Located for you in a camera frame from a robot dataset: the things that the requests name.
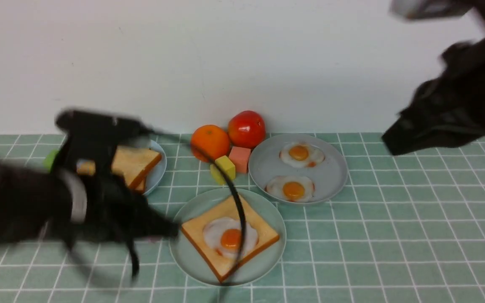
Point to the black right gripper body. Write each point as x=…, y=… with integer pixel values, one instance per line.
x=447, y=111

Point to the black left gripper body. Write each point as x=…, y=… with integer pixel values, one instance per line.
x=105, y=210

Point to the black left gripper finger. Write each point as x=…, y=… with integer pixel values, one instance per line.
x=156, y=225

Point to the toast slice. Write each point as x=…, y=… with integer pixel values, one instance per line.
x=200, y=227
x=134, y=164
x=141, y=187

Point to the fried egg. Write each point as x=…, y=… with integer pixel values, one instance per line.
x=292, y=188
x=223, y=235
x=300, y=154

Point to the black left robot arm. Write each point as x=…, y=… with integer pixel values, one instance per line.
x=66, y=206

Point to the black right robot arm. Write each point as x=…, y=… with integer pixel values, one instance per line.
x=417, y=10

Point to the light blue bread plate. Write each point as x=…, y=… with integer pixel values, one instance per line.
x=158, y=170

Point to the green centre plate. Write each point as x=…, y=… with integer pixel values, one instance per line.
x=192, y=261

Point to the green foam cube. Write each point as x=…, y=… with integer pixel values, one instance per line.
x=49, y=159

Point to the yellow foam cube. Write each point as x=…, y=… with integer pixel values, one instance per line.
x=227, y=166

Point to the orange fruit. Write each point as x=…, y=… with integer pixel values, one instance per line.
x=212, y=139

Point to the salmon foam cube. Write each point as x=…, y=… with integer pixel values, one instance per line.
x=240, y=156

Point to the red tomato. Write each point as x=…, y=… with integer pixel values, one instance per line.
x=247, y=129

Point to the grey egg plate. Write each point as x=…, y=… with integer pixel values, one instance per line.
x=329, y=177

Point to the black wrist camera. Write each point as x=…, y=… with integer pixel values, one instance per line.
x=94, y=136

